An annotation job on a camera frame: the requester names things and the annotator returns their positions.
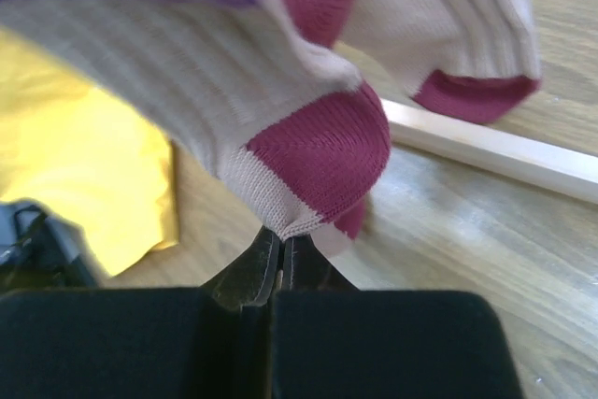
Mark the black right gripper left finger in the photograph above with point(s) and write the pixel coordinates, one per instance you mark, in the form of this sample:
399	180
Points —
193	342

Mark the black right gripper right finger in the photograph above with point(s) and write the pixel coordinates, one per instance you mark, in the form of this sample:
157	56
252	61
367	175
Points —
332	343

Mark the yellow garment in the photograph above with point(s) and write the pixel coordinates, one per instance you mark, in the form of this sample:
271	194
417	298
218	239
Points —
86	157

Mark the wooden clothes rack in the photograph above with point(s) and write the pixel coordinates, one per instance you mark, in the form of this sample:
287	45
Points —
546	166

